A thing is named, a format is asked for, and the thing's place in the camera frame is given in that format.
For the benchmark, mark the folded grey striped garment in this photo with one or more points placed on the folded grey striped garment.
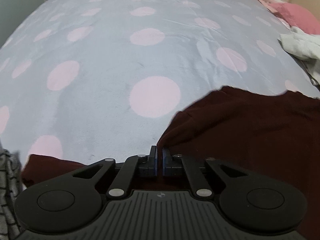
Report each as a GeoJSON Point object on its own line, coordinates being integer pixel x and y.
{"type": "Point", "coordinates": [8, 192]}

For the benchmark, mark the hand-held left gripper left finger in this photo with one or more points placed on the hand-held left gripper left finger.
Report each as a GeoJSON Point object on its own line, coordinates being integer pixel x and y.
{"type": "Point", "coordinates": [152, 165]}

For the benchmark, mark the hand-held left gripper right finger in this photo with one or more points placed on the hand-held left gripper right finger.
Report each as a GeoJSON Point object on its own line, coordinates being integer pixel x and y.
{"type": "Point", "coordinates": [167, 165]}

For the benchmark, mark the maroon garment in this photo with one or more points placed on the maroon garment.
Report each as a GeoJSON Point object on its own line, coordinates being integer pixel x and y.
{"type": "Point", "coordinates": [237, 135]}

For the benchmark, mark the bed with polka dot sheet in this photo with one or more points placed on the bed with polka dot sheet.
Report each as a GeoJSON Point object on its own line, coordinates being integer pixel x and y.
{"type": "Point", "coordinates": [100, 67]}

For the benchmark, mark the off-white garment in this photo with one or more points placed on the off-white garment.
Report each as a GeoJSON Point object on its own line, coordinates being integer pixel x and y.
{"type": "Point", "coordinates": [300, 45]}

